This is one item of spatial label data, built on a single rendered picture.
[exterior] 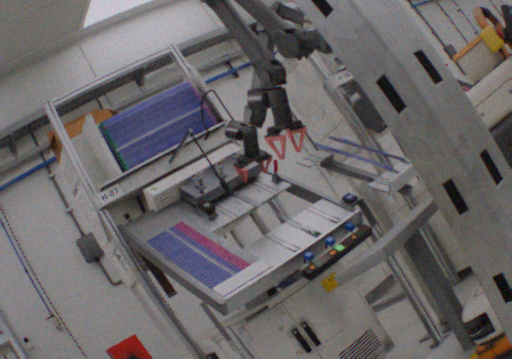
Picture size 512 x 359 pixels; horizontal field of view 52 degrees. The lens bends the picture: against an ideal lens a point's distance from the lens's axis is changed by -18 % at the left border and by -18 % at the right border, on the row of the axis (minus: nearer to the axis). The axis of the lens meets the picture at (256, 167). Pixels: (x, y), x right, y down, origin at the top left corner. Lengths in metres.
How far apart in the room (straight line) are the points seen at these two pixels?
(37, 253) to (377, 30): 3.81
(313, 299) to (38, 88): 2.77
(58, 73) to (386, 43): 4.37
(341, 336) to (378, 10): 2.38
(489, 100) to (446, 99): 1.33
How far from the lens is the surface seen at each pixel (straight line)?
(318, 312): 2.55
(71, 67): 4.61
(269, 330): 2.44
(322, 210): 2.43
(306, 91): 3.54
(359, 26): 0.24
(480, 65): 1.73
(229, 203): 2.56
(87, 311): 3.93
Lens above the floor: 0.76
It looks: 8 degrees up
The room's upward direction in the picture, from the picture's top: 34 degrees counter-clockwise
